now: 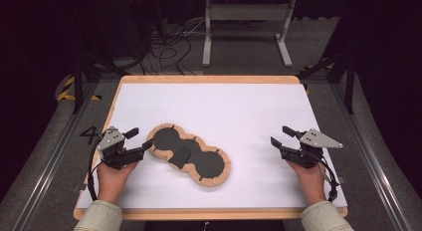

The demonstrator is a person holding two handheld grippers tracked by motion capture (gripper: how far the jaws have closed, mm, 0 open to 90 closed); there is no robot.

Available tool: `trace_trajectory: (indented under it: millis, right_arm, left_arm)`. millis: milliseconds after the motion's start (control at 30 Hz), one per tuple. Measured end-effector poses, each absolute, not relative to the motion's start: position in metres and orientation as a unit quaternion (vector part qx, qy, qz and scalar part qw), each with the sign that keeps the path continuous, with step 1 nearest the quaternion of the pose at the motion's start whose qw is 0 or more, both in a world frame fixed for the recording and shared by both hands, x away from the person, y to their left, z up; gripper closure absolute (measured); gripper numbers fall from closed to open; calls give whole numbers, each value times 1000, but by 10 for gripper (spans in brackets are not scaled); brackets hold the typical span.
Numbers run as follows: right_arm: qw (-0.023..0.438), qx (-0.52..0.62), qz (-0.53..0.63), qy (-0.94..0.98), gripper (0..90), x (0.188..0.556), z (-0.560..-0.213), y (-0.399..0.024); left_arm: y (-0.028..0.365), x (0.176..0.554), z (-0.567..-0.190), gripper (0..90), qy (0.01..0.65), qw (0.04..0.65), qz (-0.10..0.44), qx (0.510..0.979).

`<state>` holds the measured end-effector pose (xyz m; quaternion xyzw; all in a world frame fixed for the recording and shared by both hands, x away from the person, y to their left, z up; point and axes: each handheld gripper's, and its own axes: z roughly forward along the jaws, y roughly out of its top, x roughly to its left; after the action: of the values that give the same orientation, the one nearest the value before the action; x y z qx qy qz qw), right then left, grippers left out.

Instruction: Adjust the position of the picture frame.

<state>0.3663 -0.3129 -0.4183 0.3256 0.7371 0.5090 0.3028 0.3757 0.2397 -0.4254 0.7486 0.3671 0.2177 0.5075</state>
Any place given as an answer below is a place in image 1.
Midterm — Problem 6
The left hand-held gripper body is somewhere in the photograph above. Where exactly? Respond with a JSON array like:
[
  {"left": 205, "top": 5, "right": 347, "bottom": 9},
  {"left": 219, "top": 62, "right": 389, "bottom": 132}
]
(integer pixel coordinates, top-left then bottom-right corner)
[{"left": 97, "top": 125, "right": 145, "bottom": 170}]

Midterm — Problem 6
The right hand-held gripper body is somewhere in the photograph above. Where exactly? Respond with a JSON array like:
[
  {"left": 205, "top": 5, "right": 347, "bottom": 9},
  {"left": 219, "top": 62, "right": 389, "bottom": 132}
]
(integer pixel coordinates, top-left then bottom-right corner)
[{"left": 279, "top": 128, "right": 344, "bottom": 169}]

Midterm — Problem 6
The tan plush three-lobed mat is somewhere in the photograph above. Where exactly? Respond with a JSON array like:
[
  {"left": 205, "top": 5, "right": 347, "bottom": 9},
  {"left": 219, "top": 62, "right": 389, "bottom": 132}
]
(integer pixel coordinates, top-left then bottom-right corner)
[{"left": 146, "top": 122, "right": 232, "bottom": 188}]

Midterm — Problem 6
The person's left hand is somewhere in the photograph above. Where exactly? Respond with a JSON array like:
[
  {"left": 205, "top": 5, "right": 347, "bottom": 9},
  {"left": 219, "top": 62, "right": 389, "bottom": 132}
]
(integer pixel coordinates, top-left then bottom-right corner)
[{"left": 97, "top": 160, "right": 139, "bottom": 205}]

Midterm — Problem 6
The person's right hand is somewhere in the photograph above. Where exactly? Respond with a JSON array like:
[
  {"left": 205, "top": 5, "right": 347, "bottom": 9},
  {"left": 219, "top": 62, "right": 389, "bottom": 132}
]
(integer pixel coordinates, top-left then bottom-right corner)
[{"left": 287, "top": 159, "right": 327, "bottom": 207}]

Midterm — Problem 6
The black stand leg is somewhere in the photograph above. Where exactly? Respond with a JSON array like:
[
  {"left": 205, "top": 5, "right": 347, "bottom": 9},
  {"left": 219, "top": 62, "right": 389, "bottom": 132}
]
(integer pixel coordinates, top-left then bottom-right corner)
[
  {"left": 72, "top": 51, "right": 131, "bottom": 115},
  {"left": 297, "top": 51, "right": 358, "bottom": 115}
]

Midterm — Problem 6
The person's dark clothing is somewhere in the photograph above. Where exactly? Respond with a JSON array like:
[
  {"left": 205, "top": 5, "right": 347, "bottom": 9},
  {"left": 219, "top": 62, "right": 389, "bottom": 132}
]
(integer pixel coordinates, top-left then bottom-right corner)
[{"left": 143, "top": 219, "right": 287, "bottom": 231}]

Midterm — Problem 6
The grey metal stand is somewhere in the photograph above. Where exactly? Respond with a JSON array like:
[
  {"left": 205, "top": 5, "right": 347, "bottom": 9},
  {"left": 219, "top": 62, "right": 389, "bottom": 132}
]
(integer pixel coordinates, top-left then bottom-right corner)
[{"left": 201, "top": 0, "right": 297, "bottom": 68}]

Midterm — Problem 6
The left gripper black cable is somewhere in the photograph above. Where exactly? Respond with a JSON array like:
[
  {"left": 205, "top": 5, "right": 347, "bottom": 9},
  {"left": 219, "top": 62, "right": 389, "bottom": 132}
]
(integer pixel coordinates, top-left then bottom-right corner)
[{"left": 87, "top": 137, "right": 105, "bottom": 202}]

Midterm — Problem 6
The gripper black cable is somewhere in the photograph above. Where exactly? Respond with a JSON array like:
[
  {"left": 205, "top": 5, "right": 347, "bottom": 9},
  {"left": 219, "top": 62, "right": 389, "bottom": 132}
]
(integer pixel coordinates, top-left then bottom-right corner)
[
  {"left": 307, "top": 149, "right": 340, "bottom": 203},
  {"left": 87, "top": 137, "right": 105, "bottom": 202}
]

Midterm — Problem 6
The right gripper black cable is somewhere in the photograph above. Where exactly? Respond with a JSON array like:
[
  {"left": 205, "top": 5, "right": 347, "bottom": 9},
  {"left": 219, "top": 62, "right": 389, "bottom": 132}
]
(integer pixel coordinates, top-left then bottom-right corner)
[{"left": 307, "top": 149, "right": 340, "bottom": 203}]

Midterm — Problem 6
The aluminium floor rail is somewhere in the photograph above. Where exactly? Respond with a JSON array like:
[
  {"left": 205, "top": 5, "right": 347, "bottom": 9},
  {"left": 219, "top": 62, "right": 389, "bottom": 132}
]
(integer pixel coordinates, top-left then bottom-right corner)
[
  {"left": 331, "top": 83, "right": 416, "bottom": 231},
  {"left": 11, "top": 82, "right": 99, "bottom": 231}
]

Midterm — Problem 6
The tangle of black floor cables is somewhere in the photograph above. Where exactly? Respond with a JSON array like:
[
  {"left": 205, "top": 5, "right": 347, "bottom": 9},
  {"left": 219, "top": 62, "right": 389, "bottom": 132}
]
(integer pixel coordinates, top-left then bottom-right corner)
[{"left": 138, "top": 16, "right": 207, "bottom": 76}]

